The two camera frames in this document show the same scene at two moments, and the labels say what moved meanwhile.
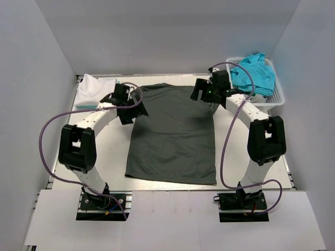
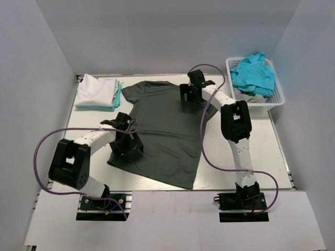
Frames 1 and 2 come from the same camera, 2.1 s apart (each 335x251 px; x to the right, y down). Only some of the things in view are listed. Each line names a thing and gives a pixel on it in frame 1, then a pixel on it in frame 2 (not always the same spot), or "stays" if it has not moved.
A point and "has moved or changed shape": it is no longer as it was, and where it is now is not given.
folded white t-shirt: (91, 90) stays
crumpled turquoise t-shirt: (264, 77) stays
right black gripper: (201, 84) -> (185, 89)
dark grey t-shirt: (176, 141) has moved or changed shape
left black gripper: (138, 111) -> (134, 144)
